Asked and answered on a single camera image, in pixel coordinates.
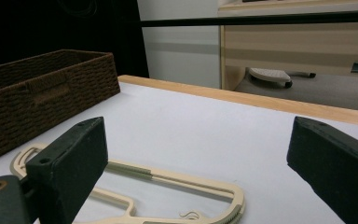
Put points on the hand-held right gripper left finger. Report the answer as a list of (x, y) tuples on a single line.
[(71, 161)]

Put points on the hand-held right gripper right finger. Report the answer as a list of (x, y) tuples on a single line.
[(338, 168)]

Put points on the brown woven basket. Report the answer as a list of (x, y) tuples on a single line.
[(28, 102)]

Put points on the cream plastic clothes hanger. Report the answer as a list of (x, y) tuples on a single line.
[(180, 183)]

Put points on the office chair base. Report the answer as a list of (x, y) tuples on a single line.
[(270, 75)]

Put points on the light wooden desk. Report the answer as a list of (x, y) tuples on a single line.
[(292, 46)]

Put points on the white table mat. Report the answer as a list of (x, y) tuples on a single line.
[(199, 130)]

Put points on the black curtain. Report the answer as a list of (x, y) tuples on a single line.
[(59, 25)]

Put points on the white cabinet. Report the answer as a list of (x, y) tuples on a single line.
[(180, 53)]

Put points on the black horizontal frame bar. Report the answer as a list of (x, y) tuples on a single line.
[(261, 19)]

